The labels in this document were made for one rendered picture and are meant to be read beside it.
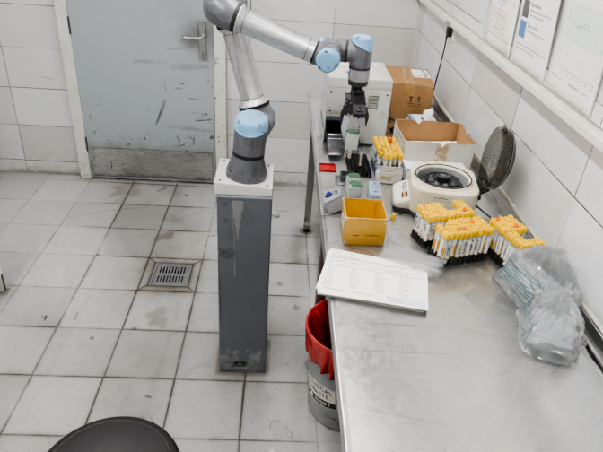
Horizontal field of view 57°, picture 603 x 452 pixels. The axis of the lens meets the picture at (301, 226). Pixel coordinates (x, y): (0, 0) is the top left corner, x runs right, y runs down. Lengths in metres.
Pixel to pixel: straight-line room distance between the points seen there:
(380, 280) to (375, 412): 0.46
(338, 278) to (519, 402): 0.56
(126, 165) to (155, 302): 1.42
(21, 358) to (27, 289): 0.51
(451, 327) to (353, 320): 0.26
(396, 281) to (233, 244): 0.74
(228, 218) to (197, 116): 1.85
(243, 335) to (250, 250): 0.43
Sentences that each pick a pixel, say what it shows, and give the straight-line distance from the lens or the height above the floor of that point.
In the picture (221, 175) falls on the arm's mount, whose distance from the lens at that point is 2.05.
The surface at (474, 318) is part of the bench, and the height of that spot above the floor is 0.88.
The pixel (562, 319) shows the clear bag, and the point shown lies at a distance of 1.50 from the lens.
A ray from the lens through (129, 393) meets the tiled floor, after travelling 2.50.
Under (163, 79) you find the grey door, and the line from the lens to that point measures 3.78.
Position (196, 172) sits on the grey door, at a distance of 3.98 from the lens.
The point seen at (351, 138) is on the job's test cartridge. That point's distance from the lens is 2.06.
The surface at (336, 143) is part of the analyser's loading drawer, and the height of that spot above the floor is 0.93.
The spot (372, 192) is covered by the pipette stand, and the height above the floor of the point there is 0.97.
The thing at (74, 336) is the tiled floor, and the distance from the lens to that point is 2.81.
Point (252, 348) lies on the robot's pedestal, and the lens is 2.43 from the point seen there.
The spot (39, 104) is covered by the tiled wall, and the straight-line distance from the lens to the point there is 4.15.
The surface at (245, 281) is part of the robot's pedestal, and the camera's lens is 2.20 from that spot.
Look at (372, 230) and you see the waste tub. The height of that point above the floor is 0.93.
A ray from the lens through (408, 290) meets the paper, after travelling 1.58.
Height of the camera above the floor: 1.82
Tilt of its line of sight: 31 degrees down
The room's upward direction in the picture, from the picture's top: 4 degrees clockwise
